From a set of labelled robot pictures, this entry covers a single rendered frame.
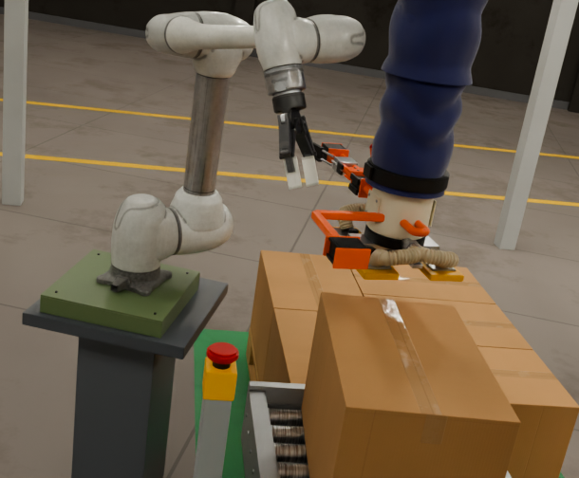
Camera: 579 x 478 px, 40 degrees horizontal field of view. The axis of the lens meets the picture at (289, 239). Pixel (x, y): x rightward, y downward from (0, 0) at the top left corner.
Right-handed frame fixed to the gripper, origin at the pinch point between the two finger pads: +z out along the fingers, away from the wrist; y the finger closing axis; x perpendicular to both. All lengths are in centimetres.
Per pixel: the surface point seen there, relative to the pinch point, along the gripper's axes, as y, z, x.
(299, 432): -41, 71, -27
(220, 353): 21.0, 32.9, -18.6
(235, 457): -100, 98, -77
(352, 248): -2.6, 16.9, 7.9
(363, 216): -32.9, 11.5, 4.5
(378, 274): -27.0, 26.7, 7.1
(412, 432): 3, 59, 15
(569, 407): -103, 90, 47
